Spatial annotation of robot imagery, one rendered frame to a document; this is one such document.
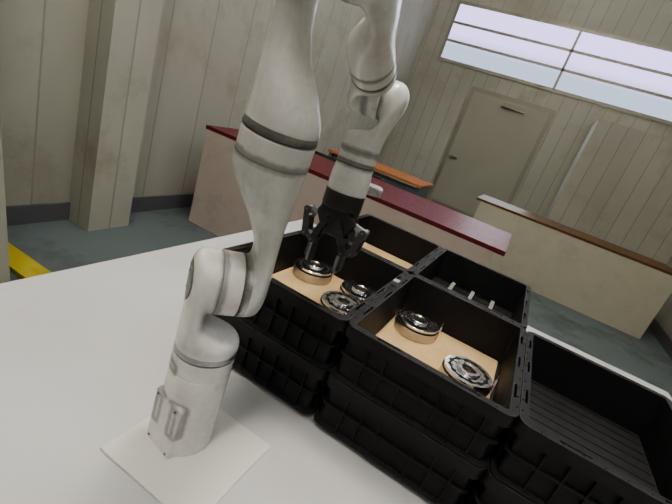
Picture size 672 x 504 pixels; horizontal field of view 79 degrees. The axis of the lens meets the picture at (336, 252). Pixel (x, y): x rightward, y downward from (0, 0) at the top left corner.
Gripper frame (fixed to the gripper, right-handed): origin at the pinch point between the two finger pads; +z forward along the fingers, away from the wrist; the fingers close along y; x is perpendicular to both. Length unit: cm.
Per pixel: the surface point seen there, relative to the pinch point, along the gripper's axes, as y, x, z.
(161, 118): -229, 155, 21
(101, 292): -45, -12, 28
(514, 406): 40.6, -4.8, 5.5
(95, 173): -206, 94, 56
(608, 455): 62, 16, 16
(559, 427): 53, 16, 16
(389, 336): 15.2, 14.1, 15.1
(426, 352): 23.8, 16.1, 15.1
